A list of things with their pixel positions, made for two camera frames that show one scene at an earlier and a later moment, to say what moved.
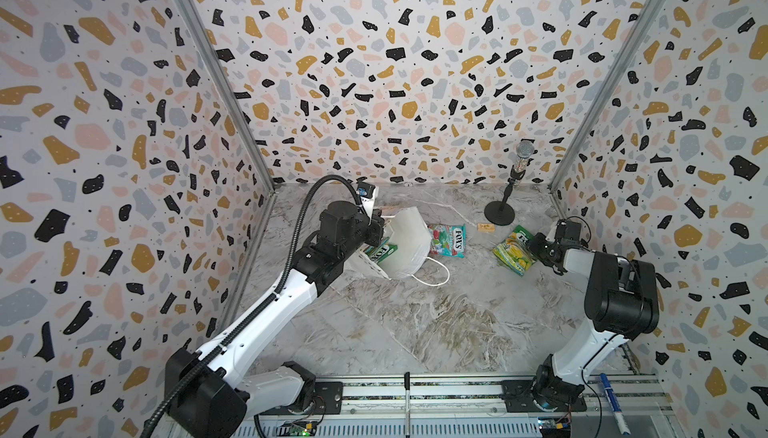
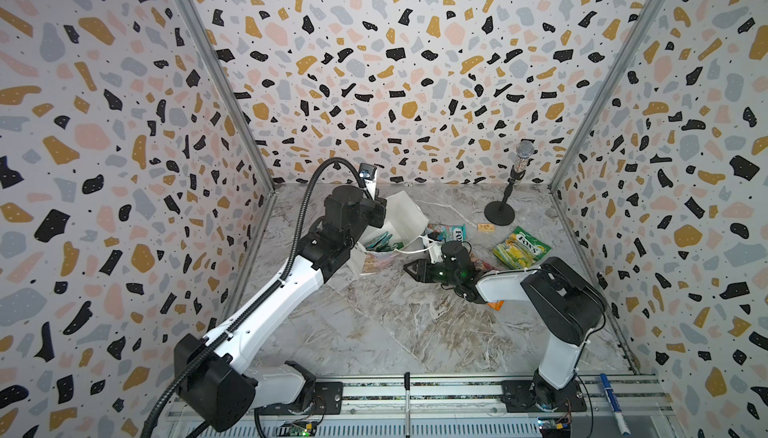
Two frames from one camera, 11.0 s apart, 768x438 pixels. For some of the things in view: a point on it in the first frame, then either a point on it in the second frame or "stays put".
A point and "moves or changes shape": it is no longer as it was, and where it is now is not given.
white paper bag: [412, 237] moves or changes shape
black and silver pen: [407, 387] stays put
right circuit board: [555, 428] stays put
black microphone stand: [502, 213] stays put
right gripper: [539, 246] -> [432, 264]
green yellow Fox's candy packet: [513, 253] stays put
